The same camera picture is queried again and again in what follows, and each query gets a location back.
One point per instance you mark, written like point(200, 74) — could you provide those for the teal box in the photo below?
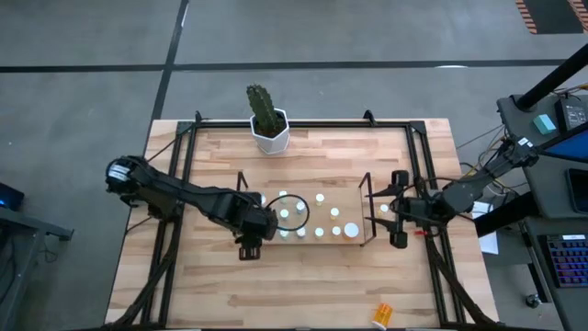
point(545, 124)

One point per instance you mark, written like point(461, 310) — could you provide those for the small round metal knob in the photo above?
point(534, 301)

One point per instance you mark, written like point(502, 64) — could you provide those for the hazard-striped floor mat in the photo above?
point(551, 16)

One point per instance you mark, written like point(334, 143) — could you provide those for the white plant pot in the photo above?
point(271, 144)

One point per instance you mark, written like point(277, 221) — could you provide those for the blue pill bottle red pills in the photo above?
point(301, 232)

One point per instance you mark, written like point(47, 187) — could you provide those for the black power adapter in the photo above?
point(571, 115)

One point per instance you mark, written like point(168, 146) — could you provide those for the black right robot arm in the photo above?
point(459, 195)

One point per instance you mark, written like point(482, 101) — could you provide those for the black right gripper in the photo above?
point(413, 210)

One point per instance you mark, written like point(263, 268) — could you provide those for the grey work desk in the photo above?
point(551, 193)

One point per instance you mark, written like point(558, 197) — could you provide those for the white paper sheet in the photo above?
point(488, 239)

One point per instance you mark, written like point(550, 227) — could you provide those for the wooden shelf with black frame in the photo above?
point(321, 215)

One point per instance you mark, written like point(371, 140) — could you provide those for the black round pole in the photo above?
point(553, 80)

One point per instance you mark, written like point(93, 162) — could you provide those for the monitor with blue screen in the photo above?
point(569, 147)

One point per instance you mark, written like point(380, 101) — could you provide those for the dark device with blue light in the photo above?
point(10, 197)

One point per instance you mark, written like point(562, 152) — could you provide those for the black desk leg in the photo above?
point(505, 213)

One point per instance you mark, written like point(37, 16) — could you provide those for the large orange pill bottle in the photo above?
point(382, 316)
point(351, 230)

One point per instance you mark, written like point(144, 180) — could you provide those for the grey side desk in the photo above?
point(27, 239)

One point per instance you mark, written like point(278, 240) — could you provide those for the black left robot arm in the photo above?
point(184, 195)

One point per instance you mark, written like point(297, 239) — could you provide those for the teal pill bottle white pills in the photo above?
point(286, 233)

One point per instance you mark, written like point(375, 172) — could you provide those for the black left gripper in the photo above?
point(257, 227)

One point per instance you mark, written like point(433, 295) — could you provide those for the green cactus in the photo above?
point(263, 108)

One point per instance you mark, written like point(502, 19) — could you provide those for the yellow-green pill bottle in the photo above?
point(320, 198)

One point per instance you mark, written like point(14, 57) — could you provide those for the small pale yellow pill bottle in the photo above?
point(383, 208)

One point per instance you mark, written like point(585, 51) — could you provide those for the black keyboard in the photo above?
point(567, 262)

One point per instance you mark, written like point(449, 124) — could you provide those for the pink pill bottle white cap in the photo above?
point(263, 198)

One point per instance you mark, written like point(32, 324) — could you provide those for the black tablet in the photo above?
point(578, 190)

